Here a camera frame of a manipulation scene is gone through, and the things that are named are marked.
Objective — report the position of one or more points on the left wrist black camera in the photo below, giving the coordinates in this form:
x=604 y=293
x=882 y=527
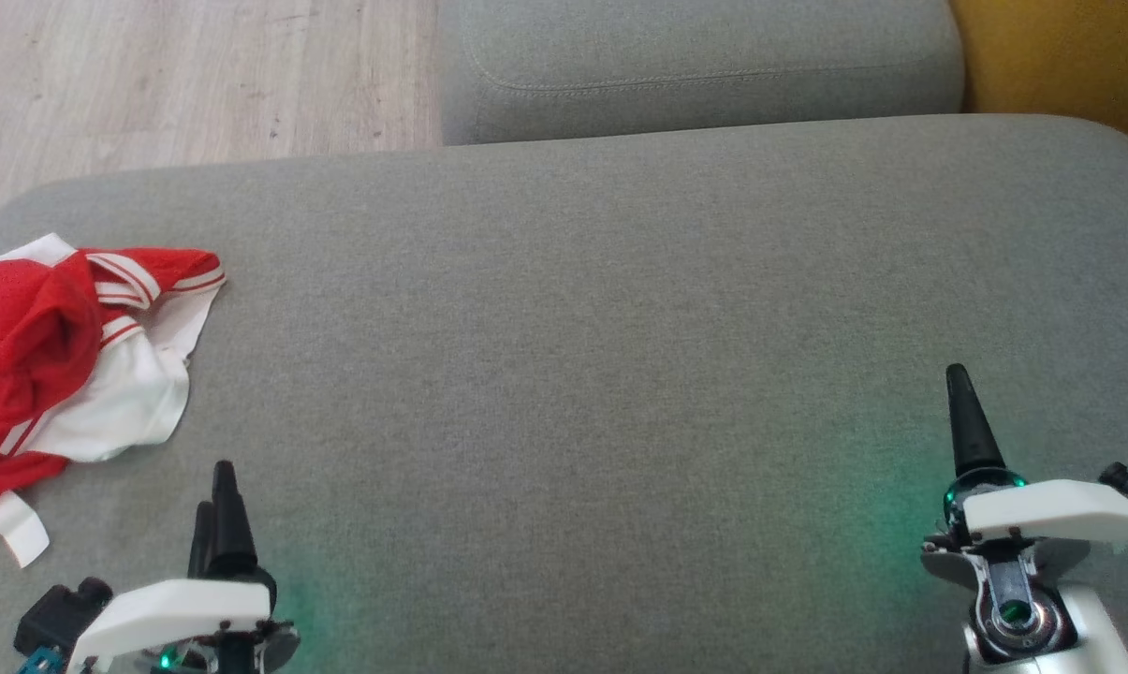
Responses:
x=58 y=613

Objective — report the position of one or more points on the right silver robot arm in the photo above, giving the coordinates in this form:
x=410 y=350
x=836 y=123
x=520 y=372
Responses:
x=1092 y=627

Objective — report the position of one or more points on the grey fabric sofa seat cushion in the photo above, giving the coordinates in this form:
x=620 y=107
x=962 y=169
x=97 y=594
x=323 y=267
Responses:
x=620 y=393

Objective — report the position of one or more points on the grey stitched sofa cushion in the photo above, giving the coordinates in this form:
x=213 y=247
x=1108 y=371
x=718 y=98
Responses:
x=695 y=65

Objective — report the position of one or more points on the red and white striped jersey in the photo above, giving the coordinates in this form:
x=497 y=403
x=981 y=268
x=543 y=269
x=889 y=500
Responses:
x=30 y=346

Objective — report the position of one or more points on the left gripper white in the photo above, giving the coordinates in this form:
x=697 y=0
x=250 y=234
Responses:
x=170 y=613

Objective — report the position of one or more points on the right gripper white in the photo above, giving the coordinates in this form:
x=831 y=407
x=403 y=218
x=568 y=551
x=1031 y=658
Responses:
x=1060 y=513

